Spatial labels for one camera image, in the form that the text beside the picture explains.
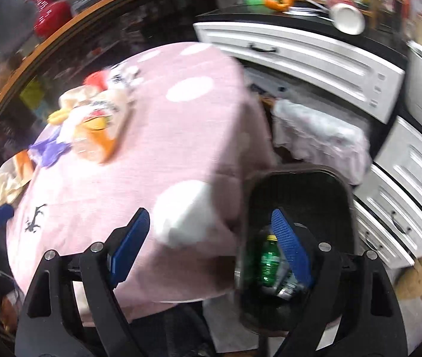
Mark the red and white paper cup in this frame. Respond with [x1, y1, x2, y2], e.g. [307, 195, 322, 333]
[326, 0, 366, 36]

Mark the orange peel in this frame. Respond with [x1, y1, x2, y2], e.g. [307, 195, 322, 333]
[265, 0, 295, 11]

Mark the clear bread bag orange print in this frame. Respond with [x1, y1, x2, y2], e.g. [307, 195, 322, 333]
[58, 82, 137, 164]

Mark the crumpled white tissue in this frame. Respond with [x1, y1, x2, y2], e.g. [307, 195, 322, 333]
[110, 62, 141, 90]

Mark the white wide drawer cabinet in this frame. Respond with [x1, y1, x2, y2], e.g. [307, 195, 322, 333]
[193, 9, 407, 124]

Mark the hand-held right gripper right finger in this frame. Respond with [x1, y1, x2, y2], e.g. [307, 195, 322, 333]
[271, 208, 409, 357]

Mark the curved wooden counter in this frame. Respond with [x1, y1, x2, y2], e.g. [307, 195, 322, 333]
[0, 0, 213, 148]

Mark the beige paper bag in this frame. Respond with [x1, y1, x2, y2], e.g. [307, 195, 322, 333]
[0, 149, 33, 209]

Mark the purple wrapper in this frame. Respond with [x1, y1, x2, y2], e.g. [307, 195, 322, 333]
[28, 134, 72, 167]

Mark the yellow wrapper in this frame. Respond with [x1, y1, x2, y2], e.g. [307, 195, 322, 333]
[47, 107, 72, 126]

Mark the black trash bin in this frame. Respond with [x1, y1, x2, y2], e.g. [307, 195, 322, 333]
[233, 164, 355, 337]

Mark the red tin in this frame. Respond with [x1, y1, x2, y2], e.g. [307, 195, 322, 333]
[33, 0, 72, 38]

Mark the pink polka dot blanket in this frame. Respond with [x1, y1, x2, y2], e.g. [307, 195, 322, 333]
[6, 42, 276, 322]

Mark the green plastic bottle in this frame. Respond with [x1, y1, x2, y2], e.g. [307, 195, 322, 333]
[259, 234, 284, 288]

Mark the white stacked drawer unit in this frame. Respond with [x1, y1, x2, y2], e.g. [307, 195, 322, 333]
[352, 115, 422, 268]

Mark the crushed metal can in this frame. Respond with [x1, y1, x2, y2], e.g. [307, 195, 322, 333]
[272, 268, 306, 299]

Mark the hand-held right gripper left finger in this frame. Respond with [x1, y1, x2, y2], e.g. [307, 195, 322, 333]
[15, 208, 150, 357]

